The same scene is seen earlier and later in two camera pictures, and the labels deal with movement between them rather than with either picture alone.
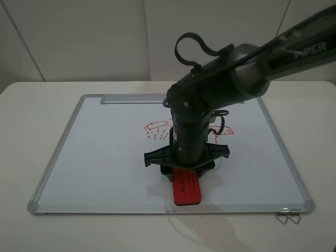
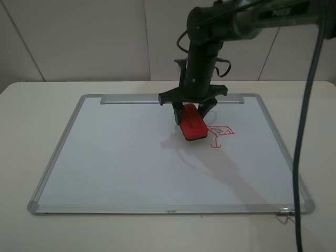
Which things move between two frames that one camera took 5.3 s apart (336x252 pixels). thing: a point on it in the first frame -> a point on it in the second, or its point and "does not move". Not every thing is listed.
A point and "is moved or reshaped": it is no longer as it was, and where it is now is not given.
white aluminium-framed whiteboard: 98,167 does not move
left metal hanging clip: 283,211 does not move
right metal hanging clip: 295,211 does not move
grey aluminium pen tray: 131,99 does not move
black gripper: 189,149 -> 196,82
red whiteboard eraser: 187,187 is moved or reshaped
